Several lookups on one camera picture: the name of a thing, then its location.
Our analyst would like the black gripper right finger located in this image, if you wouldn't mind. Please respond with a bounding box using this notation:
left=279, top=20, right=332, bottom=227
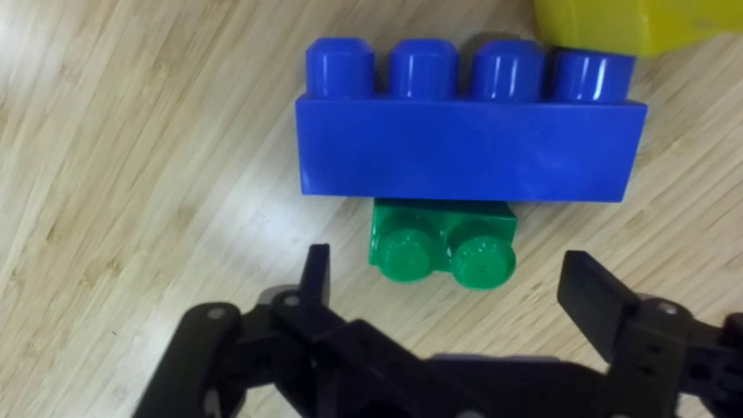
left=558, top=250, right=743, bottom=418

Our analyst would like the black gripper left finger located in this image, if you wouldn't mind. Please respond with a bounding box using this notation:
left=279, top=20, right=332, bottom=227
left=135, top=241, right=474, bottom=418

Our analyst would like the small green LEGO block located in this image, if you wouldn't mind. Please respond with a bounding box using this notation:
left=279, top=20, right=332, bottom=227
left=365, top=195, right=520, bottom=294

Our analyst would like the blue four-stud LEGO block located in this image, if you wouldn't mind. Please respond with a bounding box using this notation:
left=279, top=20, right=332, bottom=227
left=293, top=35, right=649, bottom=207

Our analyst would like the yellow LEGO block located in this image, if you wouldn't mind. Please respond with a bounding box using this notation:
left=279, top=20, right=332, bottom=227
left=529, top=0, right=743, bottom=61

